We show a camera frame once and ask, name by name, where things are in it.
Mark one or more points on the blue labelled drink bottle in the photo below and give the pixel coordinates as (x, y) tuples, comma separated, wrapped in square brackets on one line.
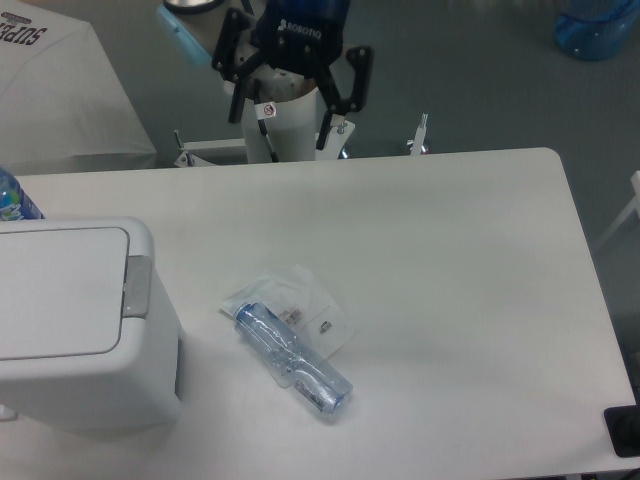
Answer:
[(15, 203)]

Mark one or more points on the blue water jug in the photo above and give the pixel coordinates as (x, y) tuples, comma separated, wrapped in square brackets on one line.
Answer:
[(594, 30)]

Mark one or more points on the clear empty plastic bottle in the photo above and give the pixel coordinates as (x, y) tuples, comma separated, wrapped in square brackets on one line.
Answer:
[(290, 361)]

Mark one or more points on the clear plastic bag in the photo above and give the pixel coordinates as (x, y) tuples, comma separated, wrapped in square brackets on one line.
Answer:
[(296, 297)]

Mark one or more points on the black device at table edge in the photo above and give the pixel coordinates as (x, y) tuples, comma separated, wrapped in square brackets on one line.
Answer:
[(623, 426)]

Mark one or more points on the white printed cloth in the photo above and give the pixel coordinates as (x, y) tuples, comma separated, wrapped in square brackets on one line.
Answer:
[(60, 95)]

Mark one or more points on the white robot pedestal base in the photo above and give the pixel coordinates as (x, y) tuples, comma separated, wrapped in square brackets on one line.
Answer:
[(272, 132)]

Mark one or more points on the white push-lid trash can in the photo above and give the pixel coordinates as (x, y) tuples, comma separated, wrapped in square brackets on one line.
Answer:
[(89, 336)]

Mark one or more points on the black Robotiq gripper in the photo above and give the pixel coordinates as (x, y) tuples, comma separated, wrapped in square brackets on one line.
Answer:
[(300, 35)]

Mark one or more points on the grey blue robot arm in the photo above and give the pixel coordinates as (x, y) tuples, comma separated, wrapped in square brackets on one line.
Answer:
[(195, 27)]

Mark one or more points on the white frame at right edge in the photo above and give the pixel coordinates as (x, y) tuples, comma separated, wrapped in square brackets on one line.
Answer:
[(631, 209)]

